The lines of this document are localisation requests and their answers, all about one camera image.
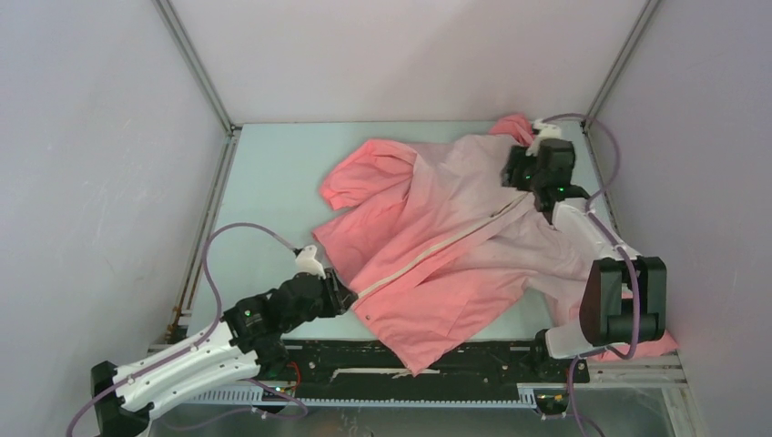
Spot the pink zip-up jacket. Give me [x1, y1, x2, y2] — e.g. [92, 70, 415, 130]
[312, 113, 680, 376]

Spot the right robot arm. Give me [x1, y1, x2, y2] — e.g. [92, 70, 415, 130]
[503, 138, 667, 381]

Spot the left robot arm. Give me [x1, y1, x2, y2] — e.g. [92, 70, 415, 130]
[91, 269, 358, 436]

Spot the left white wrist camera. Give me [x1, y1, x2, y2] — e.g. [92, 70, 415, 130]
[294, 244, 326, 279]

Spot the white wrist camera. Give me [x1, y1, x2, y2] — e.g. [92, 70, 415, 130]
[526, 118, 563, 157]
[294, 244, 326, 279]

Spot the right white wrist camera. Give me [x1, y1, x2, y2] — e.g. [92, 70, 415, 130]
[526, 118, 563, 157]

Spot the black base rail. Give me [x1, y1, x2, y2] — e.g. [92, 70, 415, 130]
[259, 340, 590, 401]

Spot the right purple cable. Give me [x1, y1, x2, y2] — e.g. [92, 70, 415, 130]
[539, 112, 644, 437]

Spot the white cable tray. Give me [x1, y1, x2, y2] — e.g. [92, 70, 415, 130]
[183, 385, 569, 411]

